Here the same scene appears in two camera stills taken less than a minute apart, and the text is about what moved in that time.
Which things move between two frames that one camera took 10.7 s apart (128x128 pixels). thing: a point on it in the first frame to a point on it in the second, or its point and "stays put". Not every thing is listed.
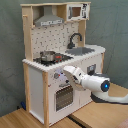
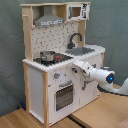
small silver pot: [47, 56] stays put
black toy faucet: [70, 45] stays put
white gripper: [76, 73] to [85, 68]
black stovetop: [57, 58] stays put
